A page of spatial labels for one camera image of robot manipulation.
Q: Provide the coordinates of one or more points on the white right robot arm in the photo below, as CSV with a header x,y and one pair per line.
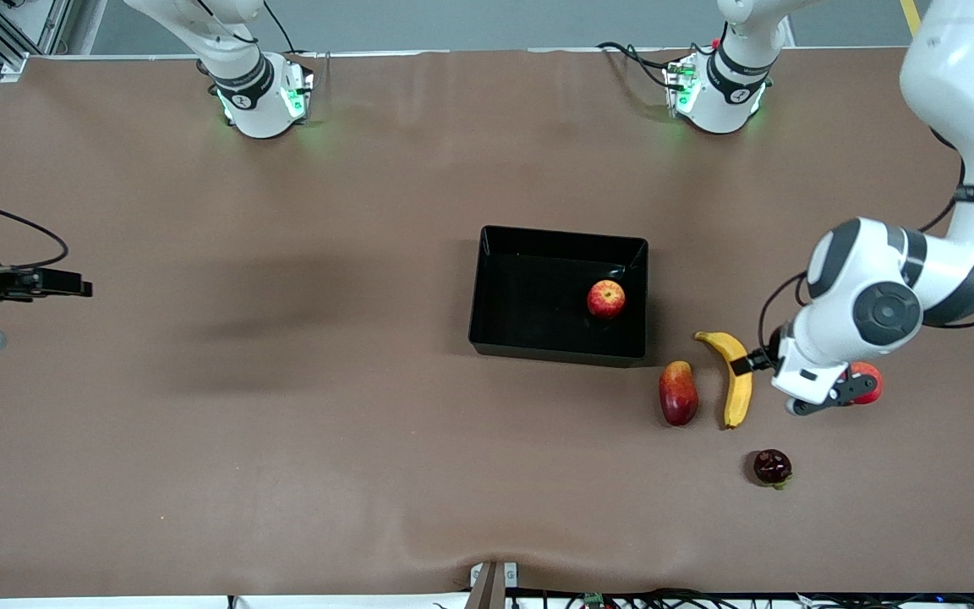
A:
x,y
259,93

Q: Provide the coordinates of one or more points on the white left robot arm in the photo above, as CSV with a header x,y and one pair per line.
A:
x,y
876,313

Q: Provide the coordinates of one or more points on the yellow banana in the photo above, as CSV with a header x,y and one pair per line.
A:
x,y
739,397

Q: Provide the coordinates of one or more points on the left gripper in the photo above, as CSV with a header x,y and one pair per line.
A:
x,y
759,360

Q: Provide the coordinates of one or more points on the red pomegranate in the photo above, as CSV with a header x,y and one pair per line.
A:
x,y
873,379

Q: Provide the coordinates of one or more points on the brown table cover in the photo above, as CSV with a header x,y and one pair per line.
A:
x,y
369,169

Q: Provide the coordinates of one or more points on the metal table clamp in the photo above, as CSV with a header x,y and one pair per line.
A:
x,y
491,585

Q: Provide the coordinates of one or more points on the dark purple mangosteen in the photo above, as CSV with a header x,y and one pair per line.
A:
x,y
772,467

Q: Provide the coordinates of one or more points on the black plastic box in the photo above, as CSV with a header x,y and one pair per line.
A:
x,y
538,296

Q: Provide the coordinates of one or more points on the aluminium frame profile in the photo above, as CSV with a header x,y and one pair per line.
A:
x,y
26,34

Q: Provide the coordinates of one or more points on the red yellow apple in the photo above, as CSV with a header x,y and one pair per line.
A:
x,y
606,299

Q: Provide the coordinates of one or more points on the red yellow mango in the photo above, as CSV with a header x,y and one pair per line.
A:
x,y
678,396

